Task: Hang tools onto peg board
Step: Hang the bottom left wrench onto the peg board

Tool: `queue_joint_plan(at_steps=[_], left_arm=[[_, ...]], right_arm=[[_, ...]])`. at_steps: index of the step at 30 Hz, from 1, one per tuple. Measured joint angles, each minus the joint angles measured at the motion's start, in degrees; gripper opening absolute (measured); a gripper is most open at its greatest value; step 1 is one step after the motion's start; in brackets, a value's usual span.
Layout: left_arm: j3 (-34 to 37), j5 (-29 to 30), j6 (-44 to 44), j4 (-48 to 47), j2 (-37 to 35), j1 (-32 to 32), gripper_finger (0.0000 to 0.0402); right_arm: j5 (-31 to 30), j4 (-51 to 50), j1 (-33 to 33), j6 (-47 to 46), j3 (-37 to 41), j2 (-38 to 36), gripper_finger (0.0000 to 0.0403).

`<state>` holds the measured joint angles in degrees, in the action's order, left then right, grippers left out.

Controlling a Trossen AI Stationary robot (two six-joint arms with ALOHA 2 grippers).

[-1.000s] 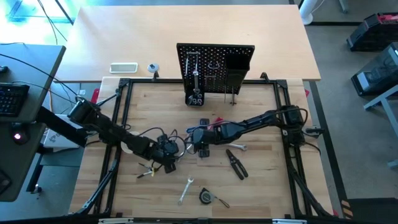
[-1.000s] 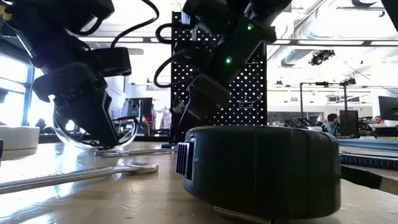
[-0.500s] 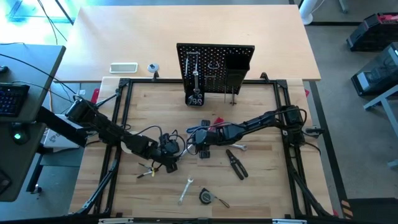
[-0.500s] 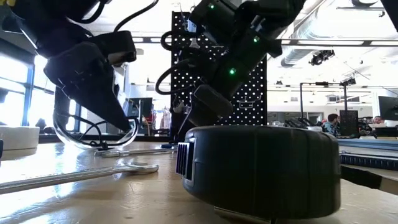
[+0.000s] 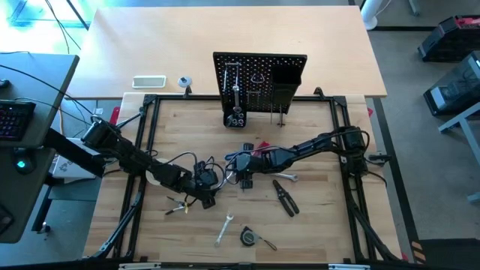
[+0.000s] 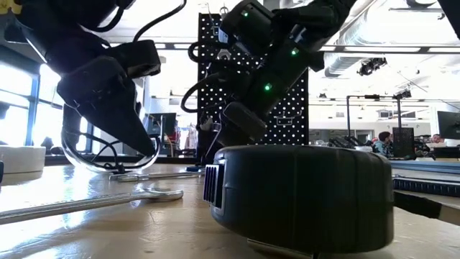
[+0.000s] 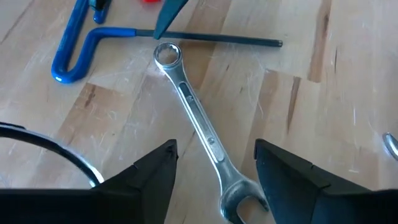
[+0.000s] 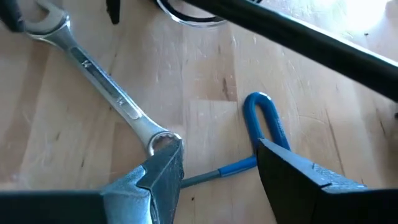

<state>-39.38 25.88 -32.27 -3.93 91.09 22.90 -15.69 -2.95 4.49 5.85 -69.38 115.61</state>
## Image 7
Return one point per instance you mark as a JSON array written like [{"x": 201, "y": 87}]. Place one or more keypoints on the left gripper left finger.
[{"x": 93, "y": 208}]

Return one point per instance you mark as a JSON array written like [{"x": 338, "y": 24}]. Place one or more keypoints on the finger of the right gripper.
[{"x": 169, "y": 15}]

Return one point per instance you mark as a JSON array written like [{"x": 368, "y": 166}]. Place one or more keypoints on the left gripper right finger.
[{"x": 311, "y": 202}]

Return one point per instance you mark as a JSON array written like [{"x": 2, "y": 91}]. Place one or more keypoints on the red utility knife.
[{"x": 152, "y": 1}]

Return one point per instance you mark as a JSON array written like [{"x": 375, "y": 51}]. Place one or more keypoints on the silver combination wrench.
[
  {"x": 202, "y": 130},
  {"x": 392, "y": 146}
]

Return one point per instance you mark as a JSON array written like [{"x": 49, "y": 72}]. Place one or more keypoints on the clear safety glasses black frame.
[{"x": 18, "y": 130}]

